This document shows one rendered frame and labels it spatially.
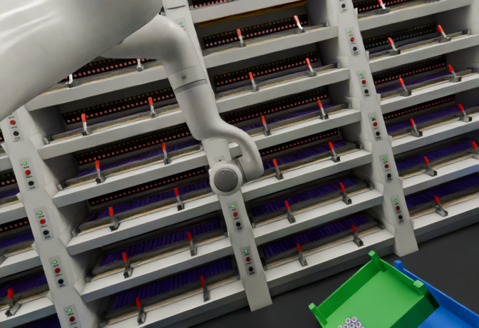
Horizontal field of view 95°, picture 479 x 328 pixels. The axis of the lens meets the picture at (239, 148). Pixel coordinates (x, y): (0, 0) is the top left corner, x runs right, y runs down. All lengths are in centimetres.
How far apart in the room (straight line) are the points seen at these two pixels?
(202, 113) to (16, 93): 34
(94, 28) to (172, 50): 20
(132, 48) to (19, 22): 24
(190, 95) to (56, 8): 28
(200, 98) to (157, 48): 14
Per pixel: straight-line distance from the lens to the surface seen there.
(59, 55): 37
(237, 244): 99
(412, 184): 128
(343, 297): 100
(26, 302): 134
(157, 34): 56
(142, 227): 100
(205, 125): 56
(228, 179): 56
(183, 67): 56
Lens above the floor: 68
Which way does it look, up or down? 1 degrees down
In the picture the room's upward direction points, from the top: 16 degrees counter-clockwise
